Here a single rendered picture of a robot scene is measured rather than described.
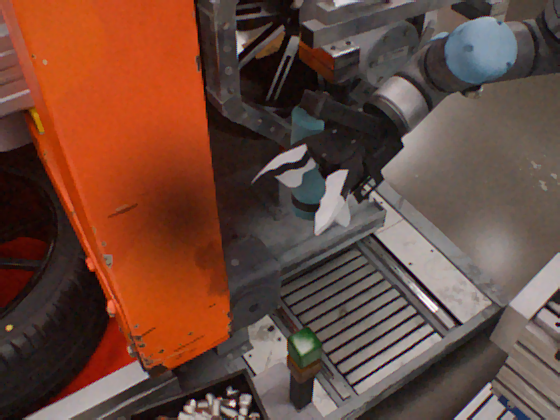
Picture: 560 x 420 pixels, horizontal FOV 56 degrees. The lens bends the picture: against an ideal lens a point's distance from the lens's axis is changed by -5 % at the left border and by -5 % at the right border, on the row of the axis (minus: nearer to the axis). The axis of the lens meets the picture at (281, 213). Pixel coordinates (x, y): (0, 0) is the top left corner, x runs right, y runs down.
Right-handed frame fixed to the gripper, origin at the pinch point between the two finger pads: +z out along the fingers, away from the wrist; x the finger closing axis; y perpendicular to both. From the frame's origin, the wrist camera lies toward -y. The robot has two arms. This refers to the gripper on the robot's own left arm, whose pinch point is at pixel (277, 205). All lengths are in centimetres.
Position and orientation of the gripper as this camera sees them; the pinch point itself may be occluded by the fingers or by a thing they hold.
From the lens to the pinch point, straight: 71.7
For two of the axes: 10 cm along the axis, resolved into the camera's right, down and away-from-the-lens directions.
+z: -7.2, 6.8, -1.3
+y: 4.3, 5.8, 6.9
